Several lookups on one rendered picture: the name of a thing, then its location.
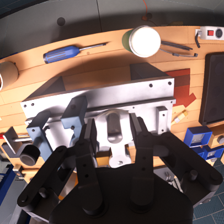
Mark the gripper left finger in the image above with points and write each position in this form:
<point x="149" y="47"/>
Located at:
<point x="86" y="165"/>

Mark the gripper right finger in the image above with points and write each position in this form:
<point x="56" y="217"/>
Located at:
<point x="145" y="165"/>

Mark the grey metal stop block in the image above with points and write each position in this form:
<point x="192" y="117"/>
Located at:
<point x="162" y="119"/>

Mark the grey metal magazine body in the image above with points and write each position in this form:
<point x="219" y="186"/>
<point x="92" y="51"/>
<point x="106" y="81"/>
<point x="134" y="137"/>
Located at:
<point x="128" y="99"/>

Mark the green cup with white lid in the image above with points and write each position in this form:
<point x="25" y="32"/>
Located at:
<point x="141" y="41"/>

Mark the black round knob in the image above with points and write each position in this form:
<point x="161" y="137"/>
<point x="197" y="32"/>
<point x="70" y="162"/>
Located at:
<point x="29" y="154"/>

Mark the yellow and white marker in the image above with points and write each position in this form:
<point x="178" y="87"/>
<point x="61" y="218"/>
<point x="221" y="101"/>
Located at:
<point x="179" y="116"/>

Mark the blue parts bin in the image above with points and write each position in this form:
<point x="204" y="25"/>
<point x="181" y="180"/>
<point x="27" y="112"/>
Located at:
<point x="211" y="152"/>
<point x="199" y="136"/>

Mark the wooden box with knob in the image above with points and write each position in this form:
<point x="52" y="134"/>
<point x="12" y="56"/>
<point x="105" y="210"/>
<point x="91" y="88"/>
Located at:
<point x="218" y="138"/>

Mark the black tray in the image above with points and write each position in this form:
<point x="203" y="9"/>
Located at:
<point x="213" y="88"/>

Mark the brown tape roll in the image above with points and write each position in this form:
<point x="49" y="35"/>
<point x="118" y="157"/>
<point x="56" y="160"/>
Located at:
<point x="8" y="75"/>

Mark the white power strip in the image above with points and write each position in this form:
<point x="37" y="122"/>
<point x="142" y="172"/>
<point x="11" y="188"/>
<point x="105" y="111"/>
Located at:
<point x="211" y="33"/>

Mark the blue-grey metal gate bracket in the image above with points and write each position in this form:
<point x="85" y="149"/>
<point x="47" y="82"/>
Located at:
<point x="75" y="112"/>
<point x="39" y="132"/>

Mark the grey angled metal bracket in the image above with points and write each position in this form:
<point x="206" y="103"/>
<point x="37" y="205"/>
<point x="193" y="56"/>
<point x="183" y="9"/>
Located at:
<point x="12" y="141"/>

